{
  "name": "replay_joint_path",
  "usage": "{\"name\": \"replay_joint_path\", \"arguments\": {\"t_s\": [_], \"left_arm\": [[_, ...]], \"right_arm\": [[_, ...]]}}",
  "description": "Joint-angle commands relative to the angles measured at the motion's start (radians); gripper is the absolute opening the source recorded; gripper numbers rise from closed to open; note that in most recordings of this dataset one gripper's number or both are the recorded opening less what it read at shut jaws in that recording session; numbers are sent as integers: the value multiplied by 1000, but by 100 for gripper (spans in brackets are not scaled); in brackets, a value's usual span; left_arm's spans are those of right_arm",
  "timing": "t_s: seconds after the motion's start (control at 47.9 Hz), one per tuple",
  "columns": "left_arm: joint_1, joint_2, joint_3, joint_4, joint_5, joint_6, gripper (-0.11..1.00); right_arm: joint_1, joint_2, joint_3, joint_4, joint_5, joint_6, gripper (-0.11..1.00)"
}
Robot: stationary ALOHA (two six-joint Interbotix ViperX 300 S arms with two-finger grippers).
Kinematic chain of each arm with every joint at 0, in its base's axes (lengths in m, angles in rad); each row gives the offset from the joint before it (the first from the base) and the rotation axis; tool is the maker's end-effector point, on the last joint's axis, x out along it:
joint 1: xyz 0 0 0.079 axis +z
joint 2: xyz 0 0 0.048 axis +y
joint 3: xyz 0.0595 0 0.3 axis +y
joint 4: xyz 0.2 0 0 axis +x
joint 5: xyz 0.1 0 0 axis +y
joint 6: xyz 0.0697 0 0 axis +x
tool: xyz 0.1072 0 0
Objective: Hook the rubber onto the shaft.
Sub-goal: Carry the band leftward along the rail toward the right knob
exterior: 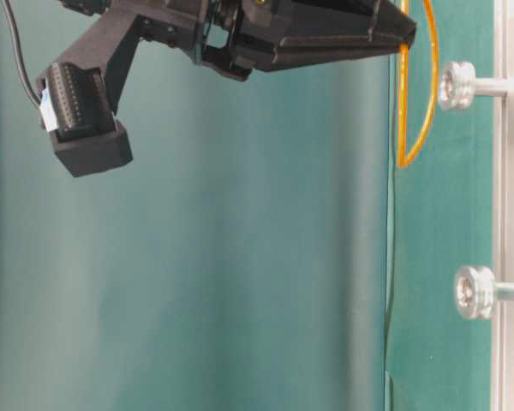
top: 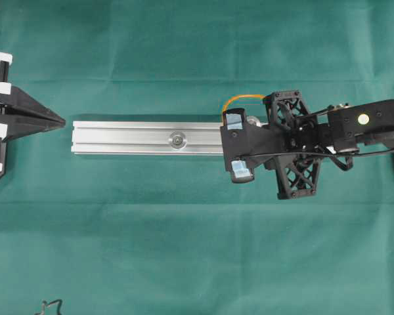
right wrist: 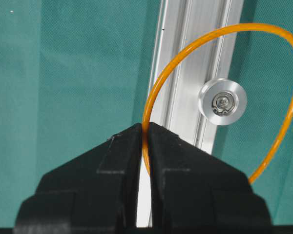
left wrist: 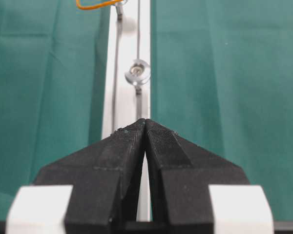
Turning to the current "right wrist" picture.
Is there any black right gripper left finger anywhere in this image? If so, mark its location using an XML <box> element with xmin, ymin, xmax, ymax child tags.
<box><xmin>15</xmin><ymin>123</ymin><xmax>142</xmax><ymax>229</ymax></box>

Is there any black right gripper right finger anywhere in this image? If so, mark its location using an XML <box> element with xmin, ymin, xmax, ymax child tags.
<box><xmin>148</xmin><ymin>123</ymin><xmax>272</xmax><ymax>228</ymax></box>

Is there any silver pulley shaft near end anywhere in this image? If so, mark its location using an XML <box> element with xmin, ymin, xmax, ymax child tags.
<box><xmin>198</xmin><ymin>78</ymin><xmax>248</xmax><ymax>126</ymax></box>

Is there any silver aluminium extrusion rail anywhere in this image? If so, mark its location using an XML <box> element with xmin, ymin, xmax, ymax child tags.
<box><xmin>136</xmin><ymin>0</ymin><xmax>246</xmax><ymax>228</ymax></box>

